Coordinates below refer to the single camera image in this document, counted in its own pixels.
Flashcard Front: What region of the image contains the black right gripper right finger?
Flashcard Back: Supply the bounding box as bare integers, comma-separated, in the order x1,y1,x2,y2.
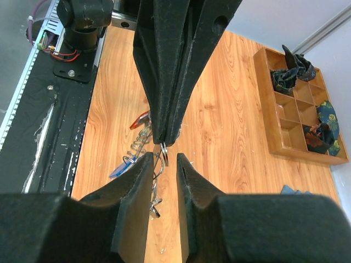
177,153,350,262

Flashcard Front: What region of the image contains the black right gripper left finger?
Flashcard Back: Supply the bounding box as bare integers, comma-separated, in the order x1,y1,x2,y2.
0,152,154,263

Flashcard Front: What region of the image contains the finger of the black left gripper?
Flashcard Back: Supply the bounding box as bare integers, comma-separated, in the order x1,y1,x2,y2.
164,1,241,147
133,1,189,145

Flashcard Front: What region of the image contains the metal disc with keyrings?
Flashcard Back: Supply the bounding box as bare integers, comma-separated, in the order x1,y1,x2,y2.
116,123,169,218

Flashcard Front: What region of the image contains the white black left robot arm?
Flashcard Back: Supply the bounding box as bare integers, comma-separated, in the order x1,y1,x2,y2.
57,1,240,146

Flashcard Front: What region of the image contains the blue key tag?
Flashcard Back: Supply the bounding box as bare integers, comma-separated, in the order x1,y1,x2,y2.
109,156,137,179

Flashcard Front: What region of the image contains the folded blue cloth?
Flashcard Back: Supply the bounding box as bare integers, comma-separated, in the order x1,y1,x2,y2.
280,185,312,195

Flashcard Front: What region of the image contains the red key tag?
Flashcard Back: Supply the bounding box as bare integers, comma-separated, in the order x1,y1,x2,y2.
129,111,151,130

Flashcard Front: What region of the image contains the dark rolled cloth middle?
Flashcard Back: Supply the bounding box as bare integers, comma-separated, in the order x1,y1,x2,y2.
270,67,299,95

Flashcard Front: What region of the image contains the dark rolled cloth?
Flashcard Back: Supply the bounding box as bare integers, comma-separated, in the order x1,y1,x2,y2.
270,67,299,95
282,45,316,82
302,123,336,154

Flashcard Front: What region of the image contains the dark rolled cloth left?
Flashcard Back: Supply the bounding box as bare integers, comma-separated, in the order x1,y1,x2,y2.
282,45,316,82

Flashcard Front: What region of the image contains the wooden compartment tray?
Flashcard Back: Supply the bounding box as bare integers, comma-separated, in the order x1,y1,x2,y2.
253,47,349,165

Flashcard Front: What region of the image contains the dark rolled cloth right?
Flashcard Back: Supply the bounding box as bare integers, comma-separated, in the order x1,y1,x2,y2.
302,123,336,154

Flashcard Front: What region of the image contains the blue yellow patterned cloth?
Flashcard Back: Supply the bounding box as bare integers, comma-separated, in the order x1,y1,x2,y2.
316,100,341,156

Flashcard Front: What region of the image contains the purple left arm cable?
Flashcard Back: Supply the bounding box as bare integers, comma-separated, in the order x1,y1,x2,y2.
26,0,50,44

